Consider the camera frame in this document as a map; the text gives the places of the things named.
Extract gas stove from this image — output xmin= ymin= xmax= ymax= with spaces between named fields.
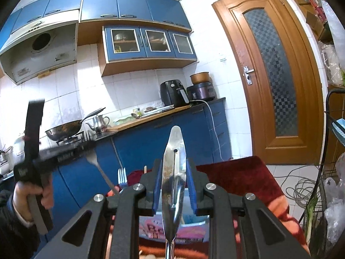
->
xmin=56 ymin=131 xmax=85 ymax=146

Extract black air fryer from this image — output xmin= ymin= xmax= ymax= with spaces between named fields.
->
xmin=160 ymin=80 xmax=190 ymax=108

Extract grey range hood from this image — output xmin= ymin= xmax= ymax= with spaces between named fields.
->
xmin=1 ymin=9 xmax=79 ymax=85

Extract blue glass wall cabinet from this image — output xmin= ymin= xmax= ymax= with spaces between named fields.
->
xmin=97 ymin=26 xmax=197 ymax=77

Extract blue base cabinets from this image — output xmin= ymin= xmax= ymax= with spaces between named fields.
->
xmin=41 ymin=98 xmax=232 ymax=243

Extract white power cable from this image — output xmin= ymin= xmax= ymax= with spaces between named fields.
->
xmin=189 ymin=99 xmax=226 ymax=163

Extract dark sleeve forearm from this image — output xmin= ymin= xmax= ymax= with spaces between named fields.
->
xmin=1 ymin=190 xmax=40 ymax=258

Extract steel table knife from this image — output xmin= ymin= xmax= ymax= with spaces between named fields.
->
xmin=161 ymin=126 xmax=187 ymax=258

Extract black metal rack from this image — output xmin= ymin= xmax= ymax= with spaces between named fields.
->
xmin=304 ymin=87 xmax=345 ymax=257

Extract wooden door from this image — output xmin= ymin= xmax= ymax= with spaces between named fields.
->
xmin=213 ymin=0 xmax=324 ymax=165

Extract steel teapot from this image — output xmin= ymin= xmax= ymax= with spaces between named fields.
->
xmin=86 ymin=115 xmax=111 ymax=134

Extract white plastic bag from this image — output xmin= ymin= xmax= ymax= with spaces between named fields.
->
xmin=324 ymin=153 xmax=345 ymax=244

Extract black wok pan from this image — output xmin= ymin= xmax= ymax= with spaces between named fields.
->
xmin=46 ymin=107 xmax=105 ymax=142

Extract coiled grey cables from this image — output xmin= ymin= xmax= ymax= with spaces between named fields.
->
xmin=272 ymin=164 xmax=324 ymax=219

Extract silver door handle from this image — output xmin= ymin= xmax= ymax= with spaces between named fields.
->
xmin=243 ymin=66 xmax=255 ymax=85

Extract blue plastic utensil box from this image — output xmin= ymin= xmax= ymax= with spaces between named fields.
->
xmin=139 ymin=188 xmax=209 ymax=244

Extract red floral plush blanket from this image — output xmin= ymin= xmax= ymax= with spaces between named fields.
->
xmin=139 ymin=156 xmax=311 ymax=258

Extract person's left hand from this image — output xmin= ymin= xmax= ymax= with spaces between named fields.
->
xmin=12 ymin=175 xmax=54 ymax=222

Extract wooden cutting board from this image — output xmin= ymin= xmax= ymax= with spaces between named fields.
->
xmin=107 ymin=105 xmax=192 ymax=132

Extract brown pot on cooker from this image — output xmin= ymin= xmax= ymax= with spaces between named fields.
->
xmin=190 ymin=71 xmax=210 ymax=85

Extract dark rice cooker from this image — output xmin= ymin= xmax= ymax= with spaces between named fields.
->
xmin=187 ymin=82 xmax=216 ymax=101

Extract steel fork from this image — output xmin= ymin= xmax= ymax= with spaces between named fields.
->
xmin=83 ymin=140 xmax=119 ymax=195
xmin=118 ymin=167 xmax=128 ymax=190

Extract wooden shelf with items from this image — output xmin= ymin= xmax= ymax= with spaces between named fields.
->
xmin=294 ymin=0 xmax=344 ymax=87

